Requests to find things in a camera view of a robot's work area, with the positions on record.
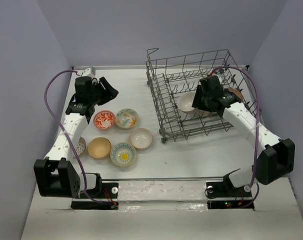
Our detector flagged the brown glazed bowl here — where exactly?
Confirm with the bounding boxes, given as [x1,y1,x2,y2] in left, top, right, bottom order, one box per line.
[228,88,244,102]

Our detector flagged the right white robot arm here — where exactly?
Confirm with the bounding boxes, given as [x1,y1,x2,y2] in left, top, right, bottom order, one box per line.
[192,75,295,196]

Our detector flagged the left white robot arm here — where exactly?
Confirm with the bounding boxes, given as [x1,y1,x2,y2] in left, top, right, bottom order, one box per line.
[33,76,119,198]

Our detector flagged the teal bowl with yellow centre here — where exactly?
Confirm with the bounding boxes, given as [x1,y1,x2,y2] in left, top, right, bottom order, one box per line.
[110,142,137,167]

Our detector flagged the small patterned bowl under arm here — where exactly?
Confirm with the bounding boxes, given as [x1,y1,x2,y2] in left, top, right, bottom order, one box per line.
[75,137,87,156]

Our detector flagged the tan orange bowl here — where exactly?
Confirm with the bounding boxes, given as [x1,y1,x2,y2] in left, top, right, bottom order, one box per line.
[87,137,112,159]

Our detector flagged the orange coral pattern bowl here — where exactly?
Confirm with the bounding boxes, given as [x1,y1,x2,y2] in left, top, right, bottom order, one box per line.
[93,110,116,130]

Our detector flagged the grey wire dish rack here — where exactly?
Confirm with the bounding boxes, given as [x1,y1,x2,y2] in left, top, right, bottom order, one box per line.
[146,48,257,143]

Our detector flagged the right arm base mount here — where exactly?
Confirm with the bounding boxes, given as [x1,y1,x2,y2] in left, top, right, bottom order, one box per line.
[204,170,255,210]

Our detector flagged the leaf and flower pattern bowl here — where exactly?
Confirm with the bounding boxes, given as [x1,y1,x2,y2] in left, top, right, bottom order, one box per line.
[115,108,139,129]

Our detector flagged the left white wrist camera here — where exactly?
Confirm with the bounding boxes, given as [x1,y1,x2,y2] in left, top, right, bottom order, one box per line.
[76,66,96,79]

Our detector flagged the plain white bowl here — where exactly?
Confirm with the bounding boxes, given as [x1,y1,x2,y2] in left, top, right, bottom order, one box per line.
[196,109,211,118]

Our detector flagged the white bowl with patterned outside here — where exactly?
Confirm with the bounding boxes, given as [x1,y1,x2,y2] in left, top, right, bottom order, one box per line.
[130,128,153,150]

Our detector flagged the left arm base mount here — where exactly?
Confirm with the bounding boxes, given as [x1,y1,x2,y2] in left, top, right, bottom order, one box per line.
[70,173,119,211]

